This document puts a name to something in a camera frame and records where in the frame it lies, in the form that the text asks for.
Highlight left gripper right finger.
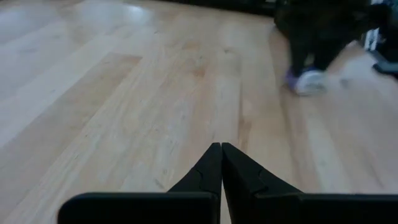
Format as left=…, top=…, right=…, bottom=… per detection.
left=221, top=142, right=398, bottom=224

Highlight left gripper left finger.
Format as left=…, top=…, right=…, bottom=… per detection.
left=57, top=142, right=223, bottom=224

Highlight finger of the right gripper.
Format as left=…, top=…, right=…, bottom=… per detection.
left=313, top=39, right=346, bottom=72
left=287, top=35, right=313, bottom=77

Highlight purple white USB charger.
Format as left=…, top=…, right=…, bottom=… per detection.
left=284, top=65, right=328, bottom=96

